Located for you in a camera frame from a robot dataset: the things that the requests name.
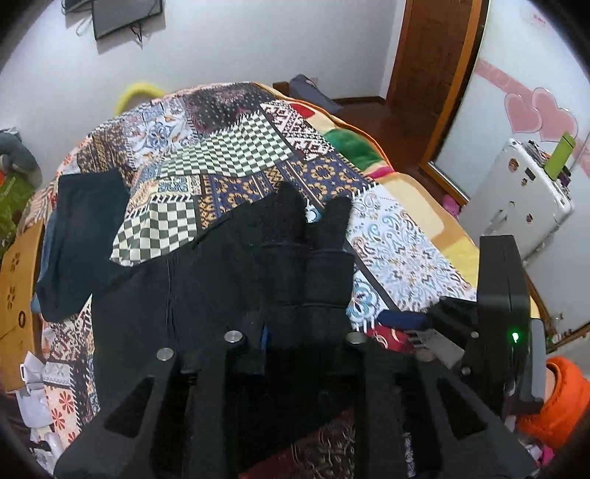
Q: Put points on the green rectangular object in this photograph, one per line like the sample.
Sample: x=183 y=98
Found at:
x=559 y=156

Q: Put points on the wall-mounted black television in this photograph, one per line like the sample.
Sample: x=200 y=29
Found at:
x=76 y=4

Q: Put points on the blue jeans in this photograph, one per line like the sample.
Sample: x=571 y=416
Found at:
x=46 y=258

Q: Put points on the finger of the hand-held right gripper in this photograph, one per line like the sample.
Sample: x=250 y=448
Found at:
x=435 y=347
x=401 y=320

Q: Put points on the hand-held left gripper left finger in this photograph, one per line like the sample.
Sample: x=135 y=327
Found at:
x=263 y=343

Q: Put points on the green floral storage basket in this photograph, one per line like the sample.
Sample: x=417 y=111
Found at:
x=11 y=207

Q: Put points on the wooden lap desk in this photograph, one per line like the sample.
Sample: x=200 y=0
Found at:
x=18 y=294

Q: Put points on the yellow foam hoop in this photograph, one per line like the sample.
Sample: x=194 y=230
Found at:
x=136 y=94

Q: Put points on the pink cloth item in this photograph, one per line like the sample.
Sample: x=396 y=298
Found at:
x=451 y=206

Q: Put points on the small black monitor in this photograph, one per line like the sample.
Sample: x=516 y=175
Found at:
x=126 y=16

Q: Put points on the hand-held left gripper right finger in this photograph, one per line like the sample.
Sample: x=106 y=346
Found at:
x=357 y=357

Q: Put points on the grey neck pillow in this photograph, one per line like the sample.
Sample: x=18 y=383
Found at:
x=18 y=154

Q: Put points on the brown wooden door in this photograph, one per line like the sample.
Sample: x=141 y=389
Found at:
x=428 y=69

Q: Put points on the white heart-print wardrobe door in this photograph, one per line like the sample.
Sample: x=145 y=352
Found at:
x=521 y=78

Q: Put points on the white suitcase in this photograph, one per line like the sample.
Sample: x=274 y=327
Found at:
x=518 y=202

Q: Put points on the dark navy garment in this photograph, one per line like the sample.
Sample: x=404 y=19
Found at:
x=80 y=239

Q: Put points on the heap of white packets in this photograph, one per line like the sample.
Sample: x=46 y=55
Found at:
x=39 y=400

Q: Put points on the dark blue bag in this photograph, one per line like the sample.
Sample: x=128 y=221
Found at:
x=313 y=92

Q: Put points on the patchwork printed bedspread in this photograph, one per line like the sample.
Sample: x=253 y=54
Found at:
x=258 y=152

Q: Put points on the black pants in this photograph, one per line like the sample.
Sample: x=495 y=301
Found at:
x=221 y=276

